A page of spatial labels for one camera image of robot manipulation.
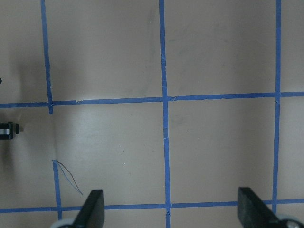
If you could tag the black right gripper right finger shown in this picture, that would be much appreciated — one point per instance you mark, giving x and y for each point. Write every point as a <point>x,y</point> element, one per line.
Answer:
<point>252,212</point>

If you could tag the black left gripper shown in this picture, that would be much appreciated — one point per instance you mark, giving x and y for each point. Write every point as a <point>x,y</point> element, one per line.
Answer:
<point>8,130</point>

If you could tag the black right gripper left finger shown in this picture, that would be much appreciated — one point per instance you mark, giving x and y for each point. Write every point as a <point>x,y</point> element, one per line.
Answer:
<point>92,213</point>

